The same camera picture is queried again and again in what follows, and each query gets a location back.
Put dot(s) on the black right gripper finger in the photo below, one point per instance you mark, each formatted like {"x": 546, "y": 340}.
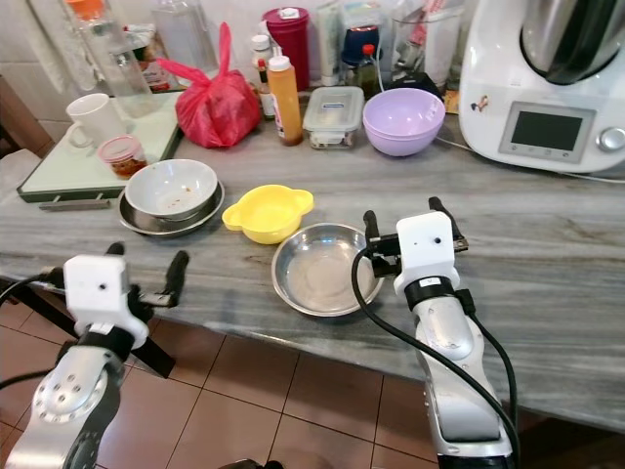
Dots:
{"x": 441, "y": 210}
{"x": 371, "y": 227}

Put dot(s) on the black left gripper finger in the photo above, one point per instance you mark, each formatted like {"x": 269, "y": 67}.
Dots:
{"x": 115, "y": 249}
{"x": 178, "y": 271}

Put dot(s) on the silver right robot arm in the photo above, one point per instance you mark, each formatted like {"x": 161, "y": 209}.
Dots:
{"x": 454, "y": 371}

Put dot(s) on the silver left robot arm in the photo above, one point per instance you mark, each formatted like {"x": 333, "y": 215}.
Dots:
{"x": 70, "y": 401}

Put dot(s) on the steel plate under white bowl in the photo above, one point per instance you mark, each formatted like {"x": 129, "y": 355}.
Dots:
{"x": 137, "y": 223}

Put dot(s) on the empty steel bowl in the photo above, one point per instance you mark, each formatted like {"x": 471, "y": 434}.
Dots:
{"x": 317, "y": 272}

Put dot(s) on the white ceramic bowl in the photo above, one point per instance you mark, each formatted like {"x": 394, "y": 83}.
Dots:
{"x": 171, "y": 189}

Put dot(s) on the green-edged white tray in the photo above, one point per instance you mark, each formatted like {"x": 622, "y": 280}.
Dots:
{"x": 63, "y": 171}

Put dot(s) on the small tub with pink lid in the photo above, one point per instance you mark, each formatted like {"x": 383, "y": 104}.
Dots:
{"x": 124, "y": 154}

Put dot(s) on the purple plastic bowl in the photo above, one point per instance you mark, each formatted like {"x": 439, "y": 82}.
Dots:
{"x": 403, "y": 122}

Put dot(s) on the yellow plastic bowl with ears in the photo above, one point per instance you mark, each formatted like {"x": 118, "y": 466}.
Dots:
{"x": 267, "y": 213}

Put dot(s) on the glass food container with lid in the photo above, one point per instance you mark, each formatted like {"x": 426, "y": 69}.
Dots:
{"x": 332, "y": 115}

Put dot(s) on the white cloth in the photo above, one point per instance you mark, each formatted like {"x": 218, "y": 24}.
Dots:
{"x": 12, "y": 171}

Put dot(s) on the white kitchen cooking machine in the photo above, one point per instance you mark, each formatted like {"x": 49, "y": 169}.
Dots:
{"x": 493, "y": 88}

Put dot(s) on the white ceramic mug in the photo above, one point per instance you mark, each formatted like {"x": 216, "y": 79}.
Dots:
{"x": 93, "y": 117}

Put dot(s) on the orange sauce squeeze bottle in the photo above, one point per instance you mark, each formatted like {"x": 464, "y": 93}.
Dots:
{"x": 283, "y": 103}

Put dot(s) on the dark bottle with red cap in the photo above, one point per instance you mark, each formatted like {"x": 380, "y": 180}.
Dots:
{"x": 368, "y": 70}

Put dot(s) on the brown wooden chair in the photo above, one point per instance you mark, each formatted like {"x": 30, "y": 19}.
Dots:
{"x": 15, "y": 122}

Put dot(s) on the red plastic bag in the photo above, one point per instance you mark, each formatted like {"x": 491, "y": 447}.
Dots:
{"x": 217, "y": 109}

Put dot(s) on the clear plastic canister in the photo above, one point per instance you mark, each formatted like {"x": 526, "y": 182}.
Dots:
{"x": 430, "y": 39}

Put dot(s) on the blue jar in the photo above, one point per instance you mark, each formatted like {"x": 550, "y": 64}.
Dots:
{"x": 356, "y": 39}

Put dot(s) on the clear bottle with orange cap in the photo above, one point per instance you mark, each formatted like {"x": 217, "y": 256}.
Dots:
{"x": 112, "y": 59}

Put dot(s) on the small white-capped bottle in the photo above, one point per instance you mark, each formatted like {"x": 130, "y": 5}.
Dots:
{"x": 259, "y": 54}

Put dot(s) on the maroon tumbler with lid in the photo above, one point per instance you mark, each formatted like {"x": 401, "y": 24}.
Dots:
{"x": 288, "y": 34}

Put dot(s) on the clear glass bottle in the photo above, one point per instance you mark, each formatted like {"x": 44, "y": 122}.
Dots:
{"x": 184, "y": 34}

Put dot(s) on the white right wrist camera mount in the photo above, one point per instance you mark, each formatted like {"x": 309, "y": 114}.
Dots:
{"x": 425, "y": 244}

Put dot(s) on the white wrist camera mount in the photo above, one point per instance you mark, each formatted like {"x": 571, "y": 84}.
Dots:
{"x": 425, "y": 244}
{"x": 98, "y": 288}

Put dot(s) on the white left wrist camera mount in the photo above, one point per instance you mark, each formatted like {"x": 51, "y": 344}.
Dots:
{"x": 98, "y": 288}

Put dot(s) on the dark table frame bar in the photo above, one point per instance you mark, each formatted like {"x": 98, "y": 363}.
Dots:
{"x": 59, "y": 318}

